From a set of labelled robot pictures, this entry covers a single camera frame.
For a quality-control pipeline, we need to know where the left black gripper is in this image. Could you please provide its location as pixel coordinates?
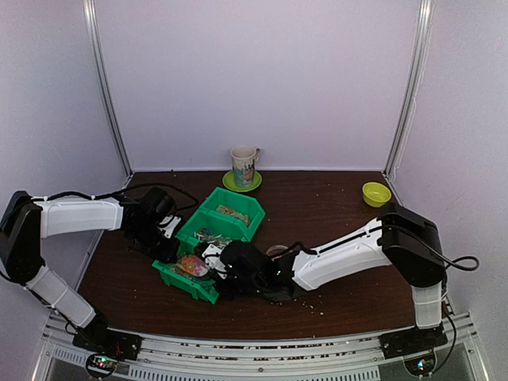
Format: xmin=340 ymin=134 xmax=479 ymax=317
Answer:
xmin=129 ymin=221 xmax=181 ymax=263

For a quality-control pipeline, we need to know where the green candy bin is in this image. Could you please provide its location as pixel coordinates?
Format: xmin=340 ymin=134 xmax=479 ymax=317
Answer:
xmin=152 ymin=252 xmax=219 ymax=305
xmin=176 ymin=210 xmax=261 ymax=256
xmin=198 ymin=187 xmax=266 ymax=241

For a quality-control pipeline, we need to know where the silver metal scoop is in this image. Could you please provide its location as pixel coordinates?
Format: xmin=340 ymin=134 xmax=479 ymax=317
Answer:
xmin=176 ymin=255 xmax=210 ymax=278

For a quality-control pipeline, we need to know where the clear plastic round container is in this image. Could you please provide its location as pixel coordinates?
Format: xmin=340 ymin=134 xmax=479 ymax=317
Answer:
xmin=266 ymin=244 xmax=287 ymax=257

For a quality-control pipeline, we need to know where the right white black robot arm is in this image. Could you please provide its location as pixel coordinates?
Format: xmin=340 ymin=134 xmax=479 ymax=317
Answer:
xmin=201 ymin=203 xmax=479 ymax=351

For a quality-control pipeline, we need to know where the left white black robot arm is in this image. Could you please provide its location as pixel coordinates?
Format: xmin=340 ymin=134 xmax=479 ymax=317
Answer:
xmin=1 ymin=187 xmax=182 ymax=352

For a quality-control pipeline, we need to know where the green saucer plate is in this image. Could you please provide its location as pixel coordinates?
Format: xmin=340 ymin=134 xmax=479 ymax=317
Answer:
xmin=222 ymin=170 xmax=263 ymax=193

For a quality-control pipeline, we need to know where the patterned ceramic mug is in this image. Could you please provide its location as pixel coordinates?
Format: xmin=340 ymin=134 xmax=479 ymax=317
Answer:
xmin=230 ymin=145 xmax=260 ymax=188

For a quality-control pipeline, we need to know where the lime green bowl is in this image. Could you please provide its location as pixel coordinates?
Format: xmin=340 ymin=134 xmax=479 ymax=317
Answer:
xmin=362 ymin=182 xmax=392 ymax=208

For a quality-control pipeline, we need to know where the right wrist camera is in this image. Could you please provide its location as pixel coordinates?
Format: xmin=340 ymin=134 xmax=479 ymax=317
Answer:
xmin=194 ymin=242 xmax=227 ymax=278

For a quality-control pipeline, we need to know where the front aluminium rail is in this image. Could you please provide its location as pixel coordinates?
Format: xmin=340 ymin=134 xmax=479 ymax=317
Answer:
xmin=33 ymin=313 xmax=483 ymax=381

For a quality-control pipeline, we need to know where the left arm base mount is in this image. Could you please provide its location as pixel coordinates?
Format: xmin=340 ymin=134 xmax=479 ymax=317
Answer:
xmin=72 ymin=328 xmax=142 ymax=361

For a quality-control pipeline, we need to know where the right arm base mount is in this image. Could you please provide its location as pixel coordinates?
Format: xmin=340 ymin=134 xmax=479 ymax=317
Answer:
xmin=379 ymin=325 xmax=448 ymax=360

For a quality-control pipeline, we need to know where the left aluminium frame post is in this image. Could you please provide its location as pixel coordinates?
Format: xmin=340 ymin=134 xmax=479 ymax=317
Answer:
xmin=83 ymin=0 xmax=133 ymax=177

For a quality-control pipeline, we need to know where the aluminium frame post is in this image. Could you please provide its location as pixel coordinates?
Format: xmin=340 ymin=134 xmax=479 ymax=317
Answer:
xmin=384 ymin=0 xmax=434 ymax=181
xmin=83 ymin=0 xmax=133 ymax=177

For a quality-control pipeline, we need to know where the right aluminium frame post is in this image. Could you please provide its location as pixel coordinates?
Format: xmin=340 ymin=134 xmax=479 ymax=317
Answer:
xmin=384 ymin=0 xmax=434 ymax=181

